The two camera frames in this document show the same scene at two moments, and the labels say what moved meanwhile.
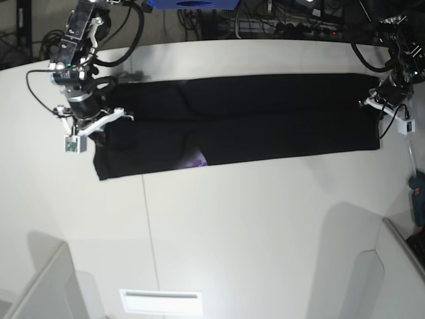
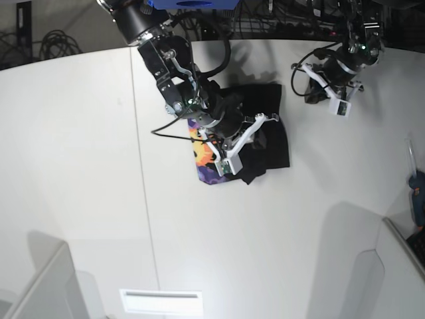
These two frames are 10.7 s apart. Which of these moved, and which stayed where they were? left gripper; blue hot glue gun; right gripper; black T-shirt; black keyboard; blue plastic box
Moved: right gripper; black T-shirt; left gripper
Stayed: blue hot glue gun; black keyboard; blue plastic box
